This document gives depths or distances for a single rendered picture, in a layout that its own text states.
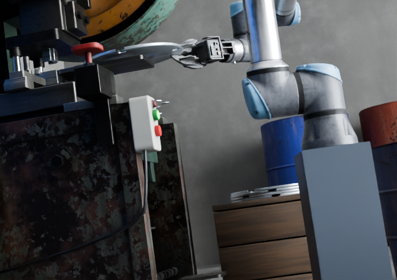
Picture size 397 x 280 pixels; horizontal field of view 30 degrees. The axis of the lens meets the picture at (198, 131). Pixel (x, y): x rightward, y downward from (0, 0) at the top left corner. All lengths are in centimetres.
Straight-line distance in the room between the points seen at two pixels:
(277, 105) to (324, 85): 13
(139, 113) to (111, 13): 79
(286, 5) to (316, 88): 42
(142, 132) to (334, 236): 55
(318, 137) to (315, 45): 349
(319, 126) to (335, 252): 33
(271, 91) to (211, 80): 352
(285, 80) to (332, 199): 33
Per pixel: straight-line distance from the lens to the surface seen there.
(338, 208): 193
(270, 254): 229
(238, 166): 537
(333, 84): 200
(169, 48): 209
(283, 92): 197
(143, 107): 181
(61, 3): 216
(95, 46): 179
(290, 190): 234
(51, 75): 212
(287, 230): 229
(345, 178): 194
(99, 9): 259
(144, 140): 180
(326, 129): 197
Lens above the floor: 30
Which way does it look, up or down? 7 degrees up
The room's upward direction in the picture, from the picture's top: 8 degrees counter-clockwise
